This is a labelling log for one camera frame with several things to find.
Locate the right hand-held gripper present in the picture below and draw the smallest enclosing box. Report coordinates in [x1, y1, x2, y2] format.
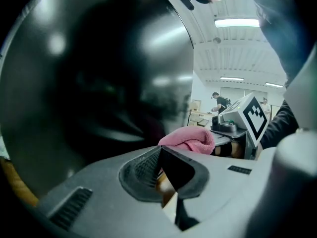
[210, 92, 270, 149]

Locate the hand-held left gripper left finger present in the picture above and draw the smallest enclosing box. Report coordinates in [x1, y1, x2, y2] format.
[36, 145, 185, 238]

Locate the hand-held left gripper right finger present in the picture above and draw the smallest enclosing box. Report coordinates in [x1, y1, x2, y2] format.
[160, 145, 282, 238]

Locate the pink cloth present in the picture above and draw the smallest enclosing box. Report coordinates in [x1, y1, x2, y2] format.
[158, 126, 215, 155]

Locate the black mini fridge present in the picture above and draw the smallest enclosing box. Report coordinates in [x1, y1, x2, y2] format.
[0, 0, 195, 200]

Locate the person's right forearm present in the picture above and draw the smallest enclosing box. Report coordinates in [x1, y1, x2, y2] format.
[259, 100, 300, 149]

